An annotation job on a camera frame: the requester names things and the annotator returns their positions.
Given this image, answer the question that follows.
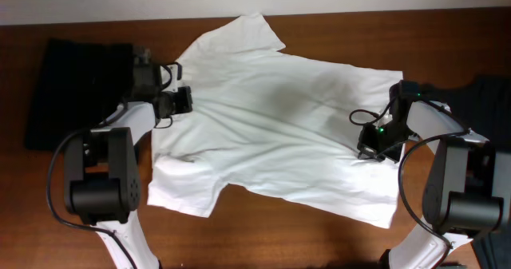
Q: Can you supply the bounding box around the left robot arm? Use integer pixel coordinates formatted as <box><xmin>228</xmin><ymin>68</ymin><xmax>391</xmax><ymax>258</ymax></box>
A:
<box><xmin>59</xmin><ymin>61</ymin><xmax>192</xmax><ymax>268</ymax></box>

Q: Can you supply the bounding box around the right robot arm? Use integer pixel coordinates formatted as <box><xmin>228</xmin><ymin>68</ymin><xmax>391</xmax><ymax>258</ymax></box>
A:
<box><xmin>358</xmin><ymin>76</ymin><xmax>510</xmax><ymax>268</ymax></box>

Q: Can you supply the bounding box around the folded grey garment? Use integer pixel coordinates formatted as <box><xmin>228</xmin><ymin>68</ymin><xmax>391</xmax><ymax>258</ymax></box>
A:
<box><xmin>133</xmin><ymin>45</ymin><xmax>152</xmax><ymax>65</ymax></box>

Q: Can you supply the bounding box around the folded black garment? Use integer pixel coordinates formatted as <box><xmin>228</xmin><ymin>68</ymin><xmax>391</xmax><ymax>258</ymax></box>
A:
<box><xmin>24</xmin><ymin>38</ymin><xmax>134</xmax><ymax>151</ymax></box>

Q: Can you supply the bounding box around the right black cable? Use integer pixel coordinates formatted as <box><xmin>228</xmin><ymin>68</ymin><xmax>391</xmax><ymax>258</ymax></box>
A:
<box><xmin>348</xmin><ymin>97</ymin><xmax>472</xmax><ymax>262</ymax></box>

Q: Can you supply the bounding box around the white t-shirt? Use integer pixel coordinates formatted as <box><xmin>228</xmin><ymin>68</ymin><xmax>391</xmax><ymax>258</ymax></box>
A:
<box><xmin>148</xmin><ymin>15</ymin><xmax>403</xmax><ymax>228</ymax></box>

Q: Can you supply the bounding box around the dark green garment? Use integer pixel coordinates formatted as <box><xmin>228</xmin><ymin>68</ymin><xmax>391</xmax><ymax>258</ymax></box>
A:
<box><xmin>422</xmin><ymin>75</ymin><xmax>510</xmax><ymax>269</ymax></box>

